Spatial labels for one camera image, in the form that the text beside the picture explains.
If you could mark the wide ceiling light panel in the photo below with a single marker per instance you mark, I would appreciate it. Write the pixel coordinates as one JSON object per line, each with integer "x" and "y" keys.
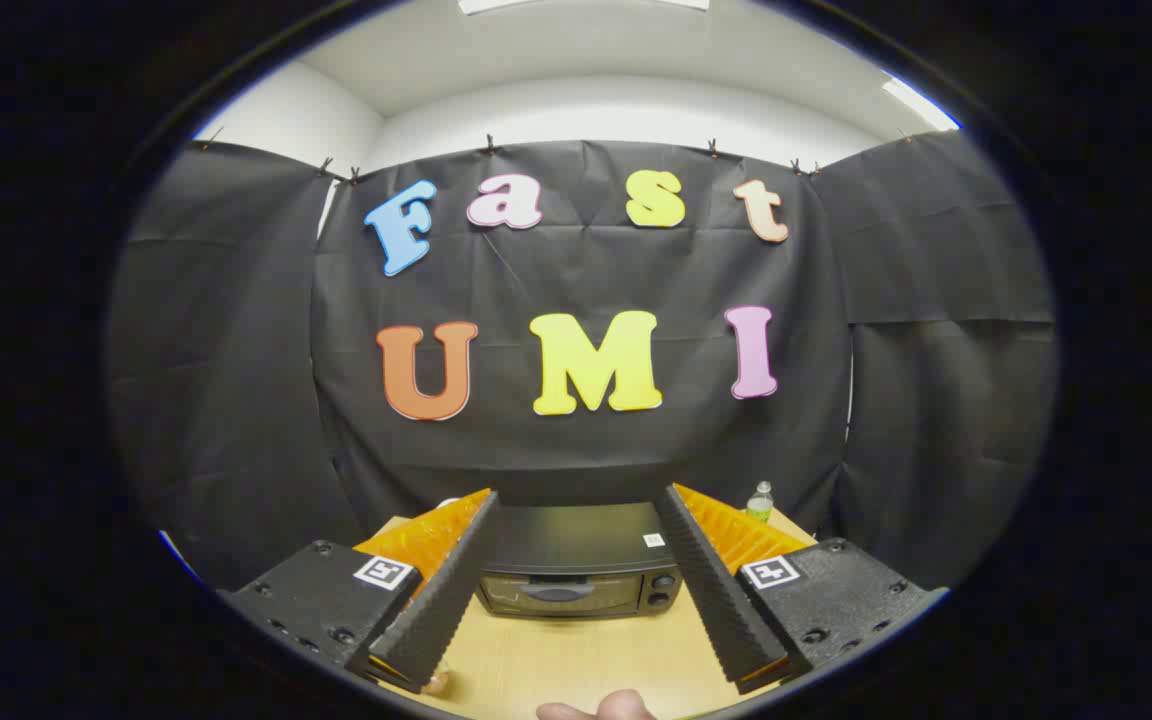
{"x": 496, "y": 4}

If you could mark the green plastic bottle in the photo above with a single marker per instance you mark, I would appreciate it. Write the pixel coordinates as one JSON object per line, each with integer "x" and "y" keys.
{"x": 760, "y": 505}

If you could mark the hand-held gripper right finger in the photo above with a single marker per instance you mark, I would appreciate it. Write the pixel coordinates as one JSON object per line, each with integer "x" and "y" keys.
{"x": 716, "y": 590}

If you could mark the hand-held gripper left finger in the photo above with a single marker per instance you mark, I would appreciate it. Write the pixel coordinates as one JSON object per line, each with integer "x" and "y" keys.
{"x": 436, "y": 600}

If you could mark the black toaster oven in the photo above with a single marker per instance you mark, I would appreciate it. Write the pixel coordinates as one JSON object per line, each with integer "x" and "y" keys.
{"x": 576, "y": 540}

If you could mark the long ceiling light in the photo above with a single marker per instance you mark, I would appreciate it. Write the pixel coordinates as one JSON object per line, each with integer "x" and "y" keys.
{"x": 921, "y": 105}

